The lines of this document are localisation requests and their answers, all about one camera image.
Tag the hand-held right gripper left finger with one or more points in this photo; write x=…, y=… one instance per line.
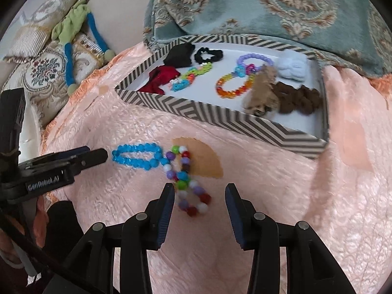
x=164, y=217

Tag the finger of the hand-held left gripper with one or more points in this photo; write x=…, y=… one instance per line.
x=67, y=152
x=93, y=158

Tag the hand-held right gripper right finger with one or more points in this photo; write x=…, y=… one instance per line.
x=235, y=217

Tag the chevron striped cardboard box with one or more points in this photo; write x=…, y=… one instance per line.
x=214, y=110

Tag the black fabric hair clip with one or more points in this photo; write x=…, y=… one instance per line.
x=179, y=55

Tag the black scrunchie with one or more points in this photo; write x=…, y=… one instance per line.
x=200, y=57

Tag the pink quilted blanket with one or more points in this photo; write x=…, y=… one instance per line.
x=275, y=205

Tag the tan fan-shaped patch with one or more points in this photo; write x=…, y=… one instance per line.
x=205, y=162

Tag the beige floral cushion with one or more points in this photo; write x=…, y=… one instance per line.
x=46, y=67

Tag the red scrunchie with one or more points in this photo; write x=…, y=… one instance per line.
x=159, y=76

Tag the green and blue plush toy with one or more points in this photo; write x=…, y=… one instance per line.
x=72, y=24

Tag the brown scrunchie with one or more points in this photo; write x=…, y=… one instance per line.
x=301, y=99

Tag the plain cream pillow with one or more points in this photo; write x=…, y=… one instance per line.
x=122, y=15

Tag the teal damask blanket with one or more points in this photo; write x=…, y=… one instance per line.
x=245, y=9

